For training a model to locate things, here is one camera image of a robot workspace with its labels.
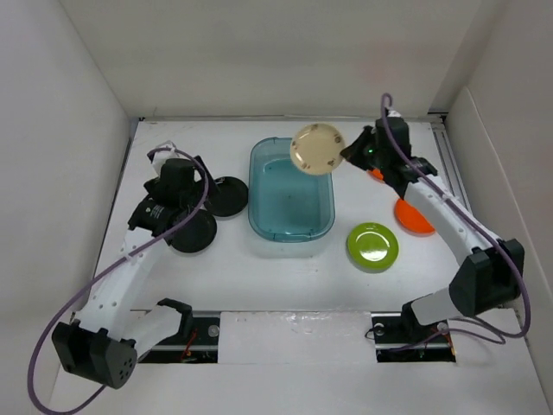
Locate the beige plate with small motifs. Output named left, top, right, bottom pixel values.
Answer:
left=289, top=123, right=346, bottom=176

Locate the green plate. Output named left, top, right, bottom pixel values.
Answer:
left=346, top=222, right=399, bottom=271

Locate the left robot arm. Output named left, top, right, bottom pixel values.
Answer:
left=52, top=156, right=217, bottom=389

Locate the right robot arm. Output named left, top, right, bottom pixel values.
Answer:
left=340, top=116, right=531, bottom=342

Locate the black plate near bin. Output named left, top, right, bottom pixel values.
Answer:
left=205, top=176, right=248, bottom=217

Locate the teal transparent plastic bin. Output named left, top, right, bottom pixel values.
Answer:
left=248, top=137, right=335, bottom=243

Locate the orange plate far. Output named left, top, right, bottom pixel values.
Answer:
left=367, top=169, right=384, bottom=182

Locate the orange plate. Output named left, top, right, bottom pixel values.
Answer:
left=393, top=198, right=435, bottom=236
left=367, top=169, right=384, bottom=182

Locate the orange plate near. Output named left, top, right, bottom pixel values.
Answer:
left=393, top=198, right=435, bottom=236

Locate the black plate front left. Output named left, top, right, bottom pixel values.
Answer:
left=169, top=209, right=217, bottom=253

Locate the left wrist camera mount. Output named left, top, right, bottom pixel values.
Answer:
left=147, top=141, right=180, bottom=176

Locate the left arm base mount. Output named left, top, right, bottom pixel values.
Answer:
left=141, top=311, right=221, bottom=364

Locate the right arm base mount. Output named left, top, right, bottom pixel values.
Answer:
left=365, top=312, right=456, bottom=363

